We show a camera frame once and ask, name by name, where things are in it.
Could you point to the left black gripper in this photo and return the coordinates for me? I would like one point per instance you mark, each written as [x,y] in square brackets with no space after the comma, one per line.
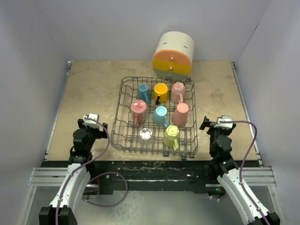
[100,134]

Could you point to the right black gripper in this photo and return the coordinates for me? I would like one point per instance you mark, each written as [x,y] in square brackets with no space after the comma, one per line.
[210,125]

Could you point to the salmon pink tumbler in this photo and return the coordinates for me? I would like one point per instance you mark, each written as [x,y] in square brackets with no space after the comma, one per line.
[180,116]

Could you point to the lime green faceted mug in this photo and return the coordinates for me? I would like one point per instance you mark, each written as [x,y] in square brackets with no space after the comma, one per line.
[171,137]

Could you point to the pale pink faceted mug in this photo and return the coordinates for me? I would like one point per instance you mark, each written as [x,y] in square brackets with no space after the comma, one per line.
[178,92]

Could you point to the pink floral mug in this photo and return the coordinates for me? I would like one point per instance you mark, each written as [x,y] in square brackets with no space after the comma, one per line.
[138,111]

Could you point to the clear glass cup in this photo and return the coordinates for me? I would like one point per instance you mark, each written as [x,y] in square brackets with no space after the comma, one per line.
[145,136]

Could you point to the light blue mug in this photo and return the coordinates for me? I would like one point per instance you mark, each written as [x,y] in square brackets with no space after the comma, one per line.
[160,116]

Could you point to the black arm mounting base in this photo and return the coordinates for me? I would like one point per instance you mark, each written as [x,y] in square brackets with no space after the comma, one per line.
[191,176]

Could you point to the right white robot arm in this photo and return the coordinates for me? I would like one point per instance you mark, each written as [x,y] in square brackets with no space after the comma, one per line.
[229,175]

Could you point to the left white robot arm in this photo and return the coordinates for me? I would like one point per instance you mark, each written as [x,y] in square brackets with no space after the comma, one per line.
[62,209]

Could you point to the dark blue textured mug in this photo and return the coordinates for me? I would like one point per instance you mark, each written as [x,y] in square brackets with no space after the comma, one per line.
[143,93]

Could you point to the round cream drawer cabinet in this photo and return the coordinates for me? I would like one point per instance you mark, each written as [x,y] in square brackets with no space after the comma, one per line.
[173,56]

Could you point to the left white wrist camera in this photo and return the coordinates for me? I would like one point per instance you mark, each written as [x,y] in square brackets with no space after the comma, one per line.
[91,120]

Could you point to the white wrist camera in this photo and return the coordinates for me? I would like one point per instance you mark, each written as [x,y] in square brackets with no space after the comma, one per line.
[91,120]
[224,122]

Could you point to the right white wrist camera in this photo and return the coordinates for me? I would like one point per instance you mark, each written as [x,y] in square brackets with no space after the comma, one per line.
[224,122]

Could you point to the yellow mug black handle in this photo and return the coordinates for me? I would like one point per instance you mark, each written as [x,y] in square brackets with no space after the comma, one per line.
[161,93]

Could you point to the aluminium frame rail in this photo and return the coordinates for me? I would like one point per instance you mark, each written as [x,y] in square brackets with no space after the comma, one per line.
[47,177]

